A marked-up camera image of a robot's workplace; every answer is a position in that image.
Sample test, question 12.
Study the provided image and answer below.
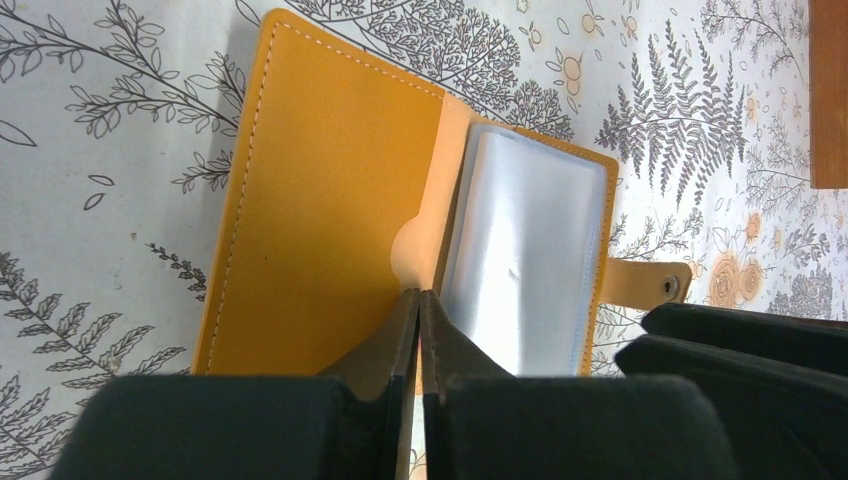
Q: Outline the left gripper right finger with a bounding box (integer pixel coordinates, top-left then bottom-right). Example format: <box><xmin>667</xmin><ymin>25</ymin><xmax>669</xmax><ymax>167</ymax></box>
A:
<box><xmin>419</xmin><ymin>290</ymin><xmax>512</xmax><ymax>479</ymax></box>

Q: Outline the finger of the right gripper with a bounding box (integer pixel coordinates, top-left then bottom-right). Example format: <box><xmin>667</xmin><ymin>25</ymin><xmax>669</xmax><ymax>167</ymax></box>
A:
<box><xmin>615</xmin><ymin>303</ymin><xmax>847</xmax><ymax>479</ymax></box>

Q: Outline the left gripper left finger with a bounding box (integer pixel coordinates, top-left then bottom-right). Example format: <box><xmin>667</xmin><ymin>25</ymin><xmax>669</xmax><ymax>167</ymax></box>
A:
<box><xmin>321</xmin><ymin>289</ymin><xmax>421</xmax><ymax>479</ymax></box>

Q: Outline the yellow leather card holder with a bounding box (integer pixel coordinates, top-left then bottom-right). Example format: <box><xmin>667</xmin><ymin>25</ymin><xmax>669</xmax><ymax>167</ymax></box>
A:
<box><xmin>191</xmin><ymin>9</ymin><xmax>692</xmax><ymax>377</ymax></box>

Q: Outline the floral patterned table mat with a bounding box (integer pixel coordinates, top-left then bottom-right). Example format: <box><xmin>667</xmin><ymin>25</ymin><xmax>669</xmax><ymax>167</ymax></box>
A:
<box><xmin>1</xmin><ymin>1</ymin><xmax>847</xmax><ymax>479</ymax></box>

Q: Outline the orange wooden compartment tray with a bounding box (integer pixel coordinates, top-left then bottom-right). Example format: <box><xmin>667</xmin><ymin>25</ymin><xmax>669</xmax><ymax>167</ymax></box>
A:
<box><xmin>809</xmin><ymin>0</ymin><xmax>847</xmax><ymax>189</ymax></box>

